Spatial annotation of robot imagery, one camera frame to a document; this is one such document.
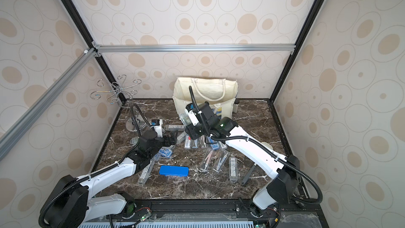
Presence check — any small grey cylinder bottle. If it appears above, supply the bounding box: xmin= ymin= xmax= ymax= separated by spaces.
xmin=233 ymin=99 xmax=240 ymax=114

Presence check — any blue compass case flat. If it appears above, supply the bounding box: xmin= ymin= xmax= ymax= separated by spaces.
xmin=159 ymin=165 xmax=189 ymax=177

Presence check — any silver aluminium crossbar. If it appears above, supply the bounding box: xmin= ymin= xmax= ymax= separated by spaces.
xmin=96 ymin=44 xmax=295 ymax=53

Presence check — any pink compass clear case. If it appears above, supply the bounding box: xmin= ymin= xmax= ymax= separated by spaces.
xmin=199 ymin=149 xmax=215 ymax=172

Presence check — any green compass clear case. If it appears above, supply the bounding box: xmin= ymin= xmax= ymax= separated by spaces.
xmin=179 ymin=113 xmax=193 ymax=127

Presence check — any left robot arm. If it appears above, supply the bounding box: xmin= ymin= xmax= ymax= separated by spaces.
xmin=38 ymin=125 xmax=177 ymax=228

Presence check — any clear compass case right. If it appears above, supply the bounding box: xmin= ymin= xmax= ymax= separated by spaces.
xmin=229 ymin=157 xmax=238 ymax=183

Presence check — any chrome wire cup rack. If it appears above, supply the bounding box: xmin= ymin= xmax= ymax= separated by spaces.
xmin=89 ymin=75 xmax=149 ymax=133

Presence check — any blue compass case left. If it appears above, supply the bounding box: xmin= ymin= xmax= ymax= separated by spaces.
xmin=158 ymin=147 xmax=173 ymax=158

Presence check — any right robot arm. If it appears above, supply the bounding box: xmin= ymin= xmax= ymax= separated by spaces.
xmin=181 ymin=87 xmax=323 ymax=216

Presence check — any cream canvas tote bag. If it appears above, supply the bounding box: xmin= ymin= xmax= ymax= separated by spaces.
xmin=173 ymin=77 xmax=238 ymax=118

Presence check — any silver aluminium left rail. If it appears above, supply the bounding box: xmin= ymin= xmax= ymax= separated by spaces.
xmin=1 ymin=47 xmax=96 ymax=159

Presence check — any white bowl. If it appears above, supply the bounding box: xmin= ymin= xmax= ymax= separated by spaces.
xmin=261 ymin=142 xmax=273 ymax=151

